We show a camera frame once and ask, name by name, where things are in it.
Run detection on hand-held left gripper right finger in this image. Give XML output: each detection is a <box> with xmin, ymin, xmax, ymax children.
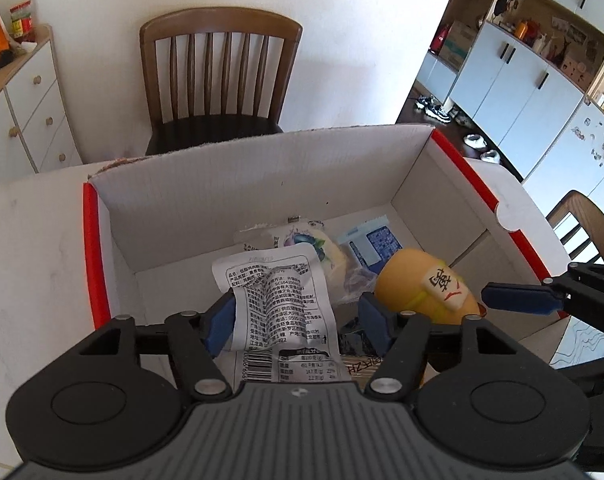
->
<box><xmin>357</xmin><ymin>291</ymin><xmax>522</xmax><ymax>402</ymax></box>

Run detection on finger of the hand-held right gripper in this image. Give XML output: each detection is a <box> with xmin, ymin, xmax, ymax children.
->
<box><xmin>482</xmin><ymin>261</ymin><xmax>604</xmax><ymax>336</ymax></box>

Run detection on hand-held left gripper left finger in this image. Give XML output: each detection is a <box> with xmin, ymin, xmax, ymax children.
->
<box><xmin>79</xmin><ymin>290</ymin><xmax>239</xmax><ymax>402</ymax></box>

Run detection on clear wrapper dark snack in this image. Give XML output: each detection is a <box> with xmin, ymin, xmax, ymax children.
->
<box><xmin>344</xmin><ymin>265</ymin><xmax>379</xmax><ymax>306</ymax></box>

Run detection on yellow toy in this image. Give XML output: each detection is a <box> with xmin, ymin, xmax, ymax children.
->
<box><xmin>374</xmin><ymin>247</ymin><xmax>485</xmax><ymax>328</ymax></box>

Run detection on white barcode snack packet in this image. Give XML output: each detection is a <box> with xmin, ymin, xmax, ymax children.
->
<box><xmin>212</xmin><ymin>245</ymin><xmax>343</xmax><ymax>386</ymax></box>

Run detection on blue white packet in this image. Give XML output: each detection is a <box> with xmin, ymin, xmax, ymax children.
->
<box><xmin>334</xmin><ymin>215</ymin><xmax>405</xmax><ymax>273</ymax></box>

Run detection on blueberry print snack packet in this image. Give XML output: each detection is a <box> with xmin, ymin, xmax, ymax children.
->
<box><xmin>234</xmin><ymin>215</ymin><xmax>357</xmax><ymax>306</ymax></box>

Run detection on red cardboard box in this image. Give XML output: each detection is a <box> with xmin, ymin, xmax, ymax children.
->
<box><xmin>82</xmin><ymin>124</ymin><xmax>573</xmax><ymax>331</ymax></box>

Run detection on silver brown snack packet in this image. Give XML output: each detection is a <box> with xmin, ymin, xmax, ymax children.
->
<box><xmin>339</xmin><ymin>355</ymin><xmax>385</xmax><ymax>378</ymax></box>

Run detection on white shoes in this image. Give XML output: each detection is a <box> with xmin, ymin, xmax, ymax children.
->
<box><xmin>460</xmin><ymin>132</ymin><xmax>502</xmax><ymax>164</ymax></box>

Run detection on dark sneakers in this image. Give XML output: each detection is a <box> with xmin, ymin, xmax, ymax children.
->
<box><xmin>416</xmin><ymin>94</ymin><xmax>453</xmax><ymax>124</ymax></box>

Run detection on brown wooden slat chair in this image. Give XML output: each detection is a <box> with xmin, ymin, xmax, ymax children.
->
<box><xmin>139</xmin><ymin>6</ymin><xmax>304</xmax><ymax>156</ymax></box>

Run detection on white drawer sideboard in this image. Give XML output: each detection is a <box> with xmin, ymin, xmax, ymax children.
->
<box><xmin>0</xmin><ymin>25</ymin><xmax>84</xmax><ymax>188</ymax></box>

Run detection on red lid jars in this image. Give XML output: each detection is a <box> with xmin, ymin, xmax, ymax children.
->
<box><xmin>9</xmin><ymin>0</ymin><xmax>36</xmax><ymax>45</ymax></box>

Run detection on white wall cabinet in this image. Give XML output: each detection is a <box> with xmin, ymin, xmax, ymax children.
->
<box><xmin>397</xmin><ymin>0</ymin><xmax>604</xmax><ymax>241</ymax></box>

